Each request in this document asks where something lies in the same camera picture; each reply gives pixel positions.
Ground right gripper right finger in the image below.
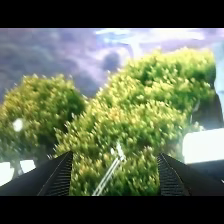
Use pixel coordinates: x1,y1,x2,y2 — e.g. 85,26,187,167
156,152,224,197

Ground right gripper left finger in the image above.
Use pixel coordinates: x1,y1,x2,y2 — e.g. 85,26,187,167
0,150,74,197

